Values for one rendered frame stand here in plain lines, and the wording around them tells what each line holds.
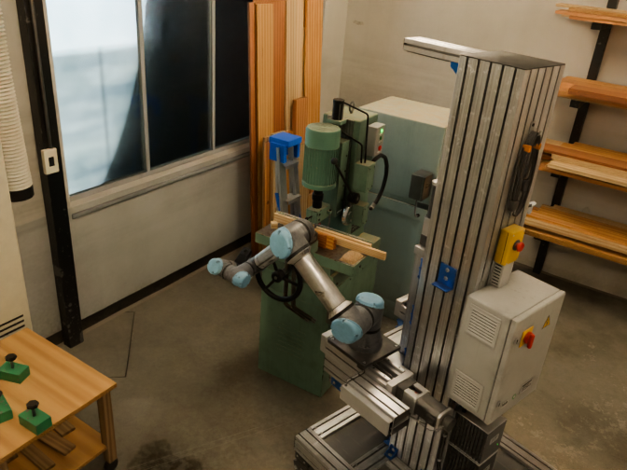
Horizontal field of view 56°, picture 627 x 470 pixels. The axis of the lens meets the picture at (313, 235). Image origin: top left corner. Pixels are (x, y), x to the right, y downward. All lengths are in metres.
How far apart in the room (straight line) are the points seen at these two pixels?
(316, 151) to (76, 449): 1.78
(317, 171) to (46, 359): 1.54
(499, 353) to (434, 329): 0.33
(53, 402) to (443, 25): 3.87
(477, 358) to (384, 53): 3.51
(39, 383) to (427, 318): 1.68
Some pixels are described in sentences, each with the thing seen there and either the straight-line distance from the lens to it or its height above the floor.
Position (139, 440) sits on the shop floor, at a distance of 3.29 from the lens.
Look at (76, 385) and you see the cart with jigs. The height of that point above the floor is 0.53.
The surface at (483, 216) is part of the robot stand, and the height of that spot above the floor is 1.52.
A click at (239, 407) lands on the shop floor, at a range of 3.42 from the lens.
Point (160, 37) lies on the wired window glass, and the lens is 3.93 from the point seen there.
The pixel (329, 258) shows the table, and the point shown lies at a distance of 2.99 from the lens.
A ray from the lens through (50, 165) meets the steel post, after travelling 3.36.
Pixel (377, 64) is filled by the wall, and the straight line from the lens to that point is 5.36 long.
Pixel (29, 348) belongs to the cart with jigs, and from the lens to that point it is 3.11.
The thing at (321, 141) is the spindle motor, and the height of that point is 1.46.
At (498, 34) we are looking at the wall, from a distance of 4.93.
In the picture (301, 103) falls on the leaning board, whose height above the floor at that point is 1.18.
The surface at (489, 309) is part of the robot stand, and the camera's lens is 2.18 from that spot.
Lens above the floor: 2.34
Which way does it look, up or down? 27 degrees down
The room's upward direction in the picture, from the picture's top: 5 degrees clockwise
